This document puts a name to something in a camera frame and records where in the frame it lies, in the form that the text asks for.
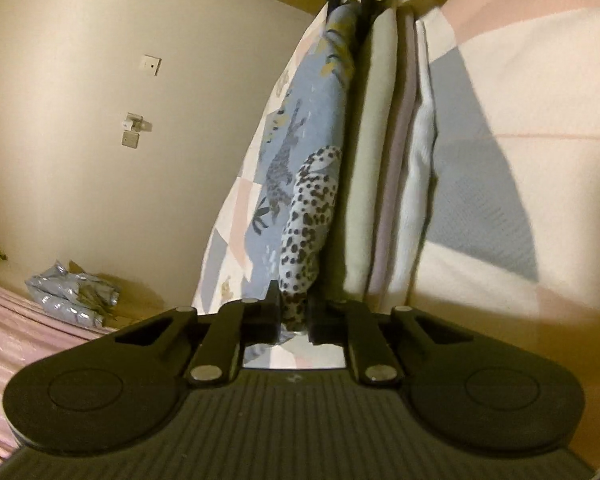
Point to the beige wall socket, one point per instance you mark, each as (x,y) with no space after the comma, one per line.
(129,139)

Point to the folded mauve cloth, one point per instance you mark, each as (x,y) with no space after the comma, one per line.
(397,185)

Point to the pink curtain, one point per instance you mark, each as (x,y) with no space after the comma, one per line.
(10,360)

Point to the pink grey checkered quilt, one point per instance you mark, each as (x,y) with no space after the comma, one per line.
(530,135)

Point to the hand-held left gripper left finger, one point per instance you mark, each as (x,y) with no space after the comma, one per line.
(272,310)

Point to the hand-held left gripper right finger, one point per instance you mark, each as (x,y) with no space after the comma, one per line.
(325,325)

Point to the blue animal print garment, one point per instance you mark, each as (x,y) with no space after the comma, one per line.
(305,185)

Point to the beige folded cloth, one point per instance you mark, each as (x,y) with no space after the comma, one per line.
(370,160)

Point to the white plug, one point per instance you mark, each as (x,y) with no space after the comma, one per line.
(132,122)

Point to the folded white cloth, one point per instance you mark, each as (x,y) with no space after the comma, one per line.
(422,160)

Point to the silver plastic packets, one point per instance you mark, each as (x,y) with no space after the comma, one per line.
(65,295)

